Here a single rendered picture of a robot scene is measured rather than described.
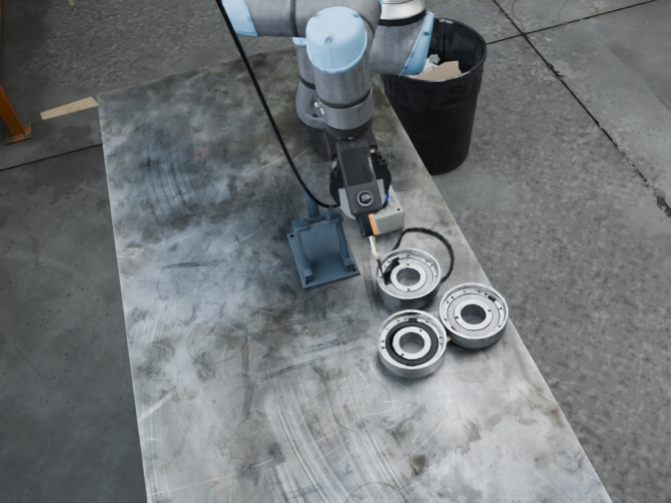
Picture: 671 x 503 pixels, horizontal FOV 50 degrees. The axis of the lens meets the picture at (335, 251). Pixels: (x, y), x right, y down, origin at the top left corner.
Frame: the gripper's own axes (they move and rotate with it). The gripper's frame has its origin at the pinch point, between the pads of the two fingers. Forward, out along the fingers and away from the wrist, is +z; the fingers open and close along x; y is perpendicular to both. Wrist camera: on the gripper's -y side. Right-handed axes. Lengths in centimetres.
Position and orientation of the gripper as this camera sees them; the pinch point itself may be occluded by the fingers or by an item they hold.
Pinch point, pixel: (364, 214)
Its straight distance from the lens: 116.1
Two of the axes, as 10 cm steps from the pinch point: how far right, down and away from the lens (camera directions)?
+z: 1.3, 5.9, 7.9
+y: -2.0, -7.7, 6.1
